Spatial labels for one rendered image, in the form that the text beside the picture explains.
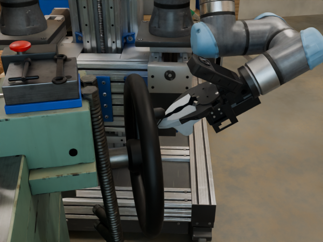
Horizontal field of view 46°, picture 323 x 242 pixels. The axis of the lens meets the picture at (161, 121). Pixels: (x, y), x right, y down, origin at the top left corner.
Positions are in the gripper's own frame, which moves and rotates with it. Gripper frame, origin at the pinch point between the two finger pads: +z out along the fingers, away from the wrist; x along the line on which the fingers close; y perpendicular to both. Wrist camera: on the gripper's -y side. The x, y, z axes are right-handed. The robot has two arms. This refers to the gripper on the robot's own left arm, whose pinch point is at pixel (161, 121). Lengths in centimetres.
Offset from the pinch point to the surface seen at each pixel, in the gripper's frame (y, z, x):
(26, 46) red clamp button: -30.6, 8.0, -9.6
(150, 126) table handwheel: -14.6, -2.0, -19.5
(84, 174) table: -14.8, 9.3, -22.1
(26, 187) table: -19.0, 15.8, -23.9
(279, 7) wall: 183, -122, 323
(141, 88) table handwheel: -16.8, -2.8, -12.7
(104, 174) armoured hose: -8.5, 9.7, -16.7
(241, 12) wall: 163, -81, 321
